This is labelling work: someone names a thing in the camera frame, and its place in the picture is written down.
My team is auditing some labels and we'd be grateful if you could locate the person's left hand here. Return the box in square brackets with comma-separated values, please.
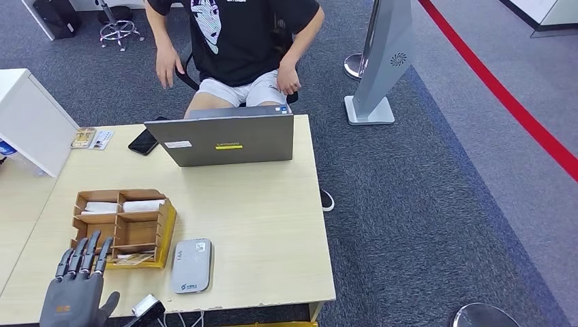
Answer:
[276, 60, 303, 97]

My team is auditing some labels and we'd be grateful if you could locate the grey kiosk stand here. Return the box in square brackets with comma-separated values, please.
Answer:
[344, 0, 414, 126]

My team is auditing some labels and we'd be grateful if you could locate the grey laptop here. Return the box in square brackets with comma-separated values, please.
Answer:
[143, 104, 295, 168]

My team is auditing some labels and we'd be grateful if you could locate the person's black shoe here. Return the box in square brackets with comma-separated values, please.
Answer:
[319, 188, 336, 213]

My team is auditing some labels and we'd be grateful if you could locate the chrome stool base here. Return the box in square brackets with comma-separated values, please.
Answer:
[94, 0, 146, 52]

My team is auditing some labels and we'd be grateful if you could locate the black smartphone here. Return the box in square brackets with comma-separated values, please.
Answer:
[127, 116, 169, 157]

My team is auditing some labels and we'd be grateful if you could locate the white ID card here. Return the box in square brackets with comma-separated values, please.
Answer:
[88, 129, 115, 152]

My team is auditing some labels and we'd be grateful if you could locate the chrome round base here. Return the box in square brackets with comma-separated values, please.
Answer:
[452, 302, 523, 327]

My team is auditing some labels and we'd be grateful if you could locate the white background desk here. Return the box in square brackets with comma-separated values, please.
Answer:
[67, 0, 184, 12]

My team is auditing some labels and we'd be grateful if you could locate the cardboard card organizer box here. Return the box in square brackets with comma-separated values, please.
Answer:
[70, 189, 177, 270]

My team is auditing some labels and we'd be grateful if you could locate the chrome stanchion post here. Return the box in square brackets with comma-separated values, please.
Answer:
[344, 0, 383, 82]

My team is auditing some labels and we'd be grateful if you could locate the person's right hand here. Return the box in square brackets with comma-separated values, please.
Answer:
[155, 44, 186, 90]

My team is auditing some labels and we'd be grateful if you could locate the red floor tape line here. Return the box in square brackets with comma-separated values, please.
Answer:
[417, 0, 578, 184]

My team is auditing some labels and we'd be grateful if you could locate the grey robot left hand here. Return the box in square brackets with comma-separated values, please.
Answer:
[39, 230, 122, 327]

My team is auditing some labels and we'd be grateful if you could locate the room key card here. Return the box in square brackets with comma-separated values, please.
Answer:
[108, 253, 156, 266]

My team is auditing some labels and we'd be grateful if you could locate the white cabinet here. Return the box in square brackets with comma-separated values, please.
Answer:
[0, 68, 80, 178]

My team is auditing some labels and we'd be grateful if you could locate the black bag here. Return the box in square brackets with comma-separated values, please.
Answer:
[31, 0, 84, 41]

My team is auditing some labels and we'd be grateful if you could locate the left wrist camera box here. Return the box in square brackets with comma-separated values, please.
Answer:
[121, 294, 167, 327]

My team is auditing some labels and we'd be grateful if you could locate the grey card reader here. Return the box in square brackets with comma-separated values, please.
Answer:
[170, 238, 213, 295]

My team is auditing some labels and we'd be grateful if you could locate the person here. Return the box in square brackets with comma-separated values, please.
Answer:
[144, 0, 336, 213]

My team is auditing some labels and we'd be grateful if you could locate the patterned beige card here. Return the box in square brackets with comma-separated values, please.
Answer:
[70, 127, 97, 150]

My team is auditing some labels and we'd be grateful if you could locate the white counter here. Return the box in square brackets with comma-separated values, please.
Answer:
[498, 0, 578, 38]

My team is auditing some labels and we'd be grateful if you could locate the white card stack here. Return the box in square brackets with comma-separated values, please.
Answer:
[122, 199, 166, 214]
[82, 201, 120, 215]

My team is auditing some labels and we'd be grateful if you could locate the white board panel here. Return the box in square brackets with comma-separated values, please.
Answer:
[20, 0, 58, 42]

